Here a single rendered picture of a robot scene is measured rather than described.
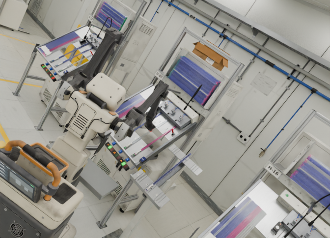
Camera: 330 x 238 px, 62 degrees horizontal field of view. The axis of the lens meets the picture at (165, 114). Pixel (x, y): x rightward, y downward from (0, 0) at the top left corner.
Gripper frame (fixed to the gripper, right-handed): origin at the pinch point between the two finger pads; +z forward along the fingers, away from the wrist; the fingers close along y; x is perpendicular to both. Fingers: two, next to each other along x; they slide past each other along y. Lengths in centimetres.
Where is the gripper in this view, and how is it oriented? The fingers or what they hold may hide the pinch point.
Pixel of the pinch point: (150, 131)
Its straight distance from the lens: 257.2
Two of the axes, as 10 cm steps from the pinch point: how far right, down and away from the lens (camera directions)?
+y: -6.3, -5.9, 5.0
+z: 0.4, 6.2, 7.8
